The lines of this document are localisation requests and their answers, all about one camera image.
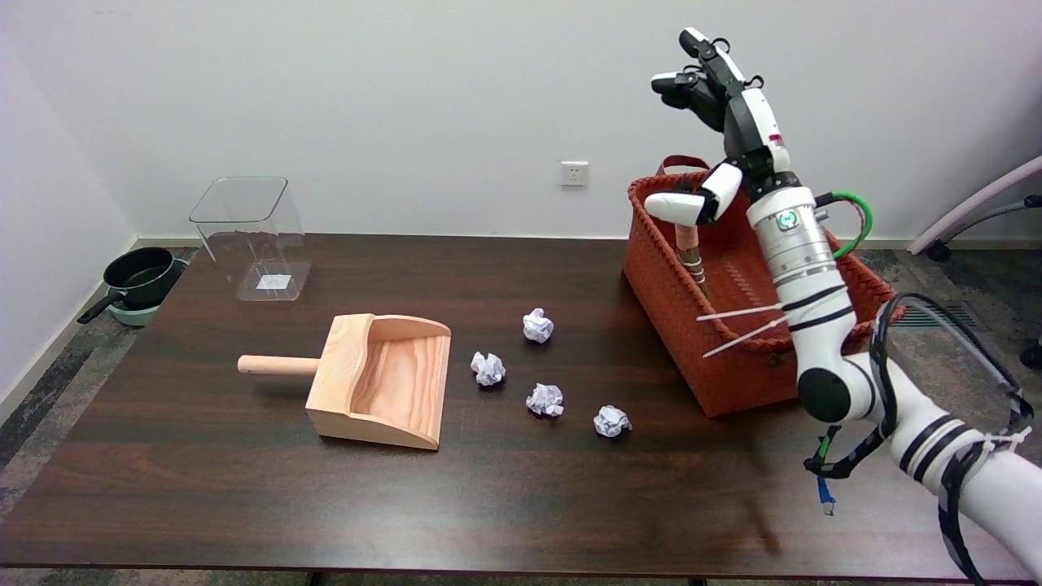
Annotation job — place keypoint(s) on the crumpled white paper ball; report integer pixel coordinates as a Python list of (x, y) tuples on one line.
[(610, 421), (538, 325), (545, 400), (488, 369)]

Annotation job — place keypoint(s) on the metal floor vent grille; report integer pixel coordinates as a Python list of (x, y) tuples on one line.
[(952, 317)]

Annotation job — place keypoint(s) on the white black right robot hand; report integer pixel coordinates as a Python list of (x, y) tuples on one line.
[(753, 130)]

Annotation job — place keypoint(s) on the black chair caster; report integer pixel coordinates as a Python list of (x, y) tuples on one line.
[(1032, 355)]

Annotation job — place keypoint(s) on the pale green pot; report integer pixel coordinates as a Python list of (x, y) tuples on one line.
[(134, 313)]

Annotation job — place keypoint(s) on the wooden dustpan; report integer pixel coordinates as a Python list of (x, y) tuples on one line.
[(383, 382)]

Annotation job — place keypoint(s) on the white office chair base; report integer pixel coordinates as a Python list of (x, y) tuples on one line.
[(969, 207)]

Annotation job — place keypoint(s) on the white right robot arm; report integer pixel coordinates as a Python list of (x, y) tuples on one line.
[(814, 309)]

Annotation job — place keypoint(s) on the clear plastic bin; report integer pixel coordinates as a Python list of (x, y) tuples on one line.
[(256, 244)]

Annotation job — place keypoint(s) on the red-brown woven basket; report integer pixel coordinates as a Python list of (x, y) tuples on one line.
[(700, 334)]

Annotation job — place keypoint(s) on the black saucepan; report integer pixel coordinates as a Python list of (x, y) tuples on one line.
[(142, 277)]

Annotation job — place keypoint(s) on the white wall socket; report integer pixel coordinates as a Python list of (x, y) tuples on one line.
[(574, 173)]

